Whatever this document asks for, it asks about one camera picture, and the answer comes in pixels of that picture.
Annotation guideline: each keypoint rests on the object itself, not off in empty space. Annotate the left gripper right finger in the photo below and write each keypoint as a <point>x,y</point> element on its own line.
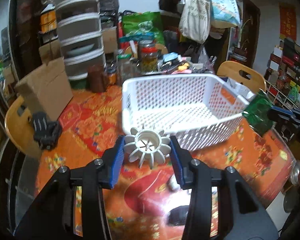
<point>240,214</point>

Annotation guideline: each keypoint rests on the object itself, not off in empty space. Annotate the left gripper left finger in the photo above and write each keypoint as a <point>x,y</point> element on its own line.
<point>52,214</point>

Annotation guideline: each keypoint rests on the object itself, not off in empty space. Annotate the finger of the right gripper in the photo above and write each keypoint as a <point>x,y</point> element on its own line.
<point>284,116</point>

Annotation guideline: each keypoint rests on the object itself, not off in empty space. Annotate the green foil packet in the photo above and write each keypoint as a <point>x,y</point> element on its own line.
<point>256,113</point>

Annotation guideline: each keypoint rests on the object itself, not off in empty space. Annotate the black soft bundle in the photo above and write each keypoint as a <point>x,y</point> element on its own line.
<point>177,216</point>

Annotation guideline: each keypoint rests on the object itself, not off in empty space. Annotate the white ribbed plastic wheel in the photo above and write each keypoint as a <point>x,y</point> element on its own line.
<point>147,146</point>

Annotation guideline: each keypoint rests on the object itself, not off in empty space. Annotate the small white ball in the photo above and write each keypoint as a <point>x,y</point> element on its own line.
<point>173,185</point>

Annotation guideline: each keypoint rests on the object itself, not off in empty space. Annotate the shelf with colourful boxes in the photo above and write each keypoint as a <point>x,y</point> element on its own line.
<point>283,75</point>

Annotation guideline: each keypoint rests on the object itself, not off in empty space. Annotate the right wooden chair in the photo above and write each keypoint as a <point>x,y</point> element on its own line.
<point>243,75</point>

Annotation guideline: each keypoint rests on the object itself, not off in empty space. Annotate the wooden chair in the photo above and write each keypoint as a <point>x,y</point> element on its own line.
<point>19,129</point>
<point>243,75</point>

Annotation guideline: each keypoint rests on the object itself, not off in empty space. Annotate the white perforated plastic basket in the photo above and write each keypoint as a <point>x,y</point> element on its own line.
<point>201,110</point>

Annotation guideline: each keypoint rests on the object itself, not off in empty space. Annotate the left wooden chair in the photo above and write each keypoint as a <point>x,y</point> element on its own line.
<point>19,129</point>

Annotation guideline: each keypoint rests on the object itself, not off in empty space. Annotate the blue illustrated paper bag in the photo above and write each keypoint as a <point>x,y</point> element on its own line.
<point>225,14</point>

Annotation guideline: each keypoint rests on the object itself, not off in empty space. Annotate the beige canvas tote bag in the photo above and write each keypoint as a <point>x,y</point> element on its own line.
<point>195,20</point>

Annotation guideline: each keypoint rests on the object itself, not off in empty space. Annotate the cardboard box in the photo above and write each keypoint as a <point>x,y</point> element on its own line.
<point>46,89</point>

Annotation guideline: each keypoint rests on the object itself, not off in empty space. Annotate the red lidded glass jar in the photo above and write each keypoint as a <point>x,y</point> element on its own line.
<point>149,59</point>

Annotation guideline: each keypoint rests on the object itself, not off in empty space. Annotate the green shopping bag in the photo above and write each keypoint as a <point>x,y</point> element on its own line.
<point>142,23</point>

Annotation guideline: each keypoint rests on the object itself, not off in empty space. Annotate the white stacked drawer tower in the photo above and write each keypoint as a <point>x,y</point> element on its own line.
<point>79,31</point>

